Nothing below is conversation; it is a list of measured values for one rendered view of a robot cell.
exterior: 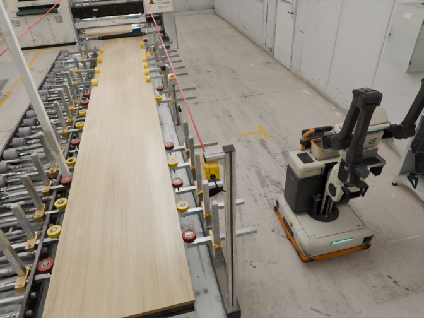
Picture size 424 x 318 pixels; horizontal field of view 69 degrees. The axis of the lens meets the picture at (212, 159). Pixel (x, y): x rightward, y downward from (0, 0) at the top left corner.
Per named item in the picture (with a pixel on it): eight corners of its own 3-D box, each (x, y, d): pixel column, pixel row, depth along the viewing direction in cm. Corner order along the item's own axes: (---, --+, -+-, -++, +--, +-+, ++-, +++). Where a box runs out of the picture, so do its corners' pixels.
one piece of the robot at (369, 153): (332, 173, 221) (338, 148, 208) (367, 167, 225) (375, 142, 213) (345, 187, 208) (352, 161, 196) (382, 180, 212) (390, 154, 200)
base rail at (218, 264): (158, 51, 575) (157, 45, 569) (241, 318, 167) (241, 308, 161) (153, 52, 573) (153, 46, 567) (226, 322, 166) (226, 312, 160)
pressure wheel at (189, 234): (198, 249, 184) (197, 236, 177) (185, 253, 182) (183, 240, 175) (195, 239, 190) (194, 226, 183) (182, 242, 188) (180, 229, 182)
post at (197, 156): (203, 203, 234) (199, 151, 207) (204, 206, 232) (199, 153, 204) (199, 204, 234) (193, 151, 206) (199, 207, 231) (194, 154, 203)
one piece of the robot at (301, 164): (280, 205, 298) (289, 130, 250) (332, 194, 306) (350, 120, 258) (295, 231, 271) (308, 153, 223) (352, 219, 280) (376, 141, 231)
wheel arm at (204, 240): (255, 229, 194) (255, 225, 191) (257, 234, 191) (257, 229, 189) (187, 245, 187) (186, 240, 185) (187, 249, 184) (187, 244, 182)
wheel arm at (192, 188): (233, 182, 235) (233, 177, 232) (234, 185, 232) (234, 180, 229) (175, 192, 228) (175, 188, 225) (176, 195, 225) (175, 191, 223)
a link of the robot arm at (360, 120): (377, 89, 160) (358, 93, 158) (385, 94, 155) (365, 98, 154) (358, 156, 186) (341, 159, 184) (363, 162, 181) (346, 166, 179)
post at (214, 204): (219, 255, 194) (216, 199, 166) (221, 260, 191) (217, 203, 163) (214, 256, 193) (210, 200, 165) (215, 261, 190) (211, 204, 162)
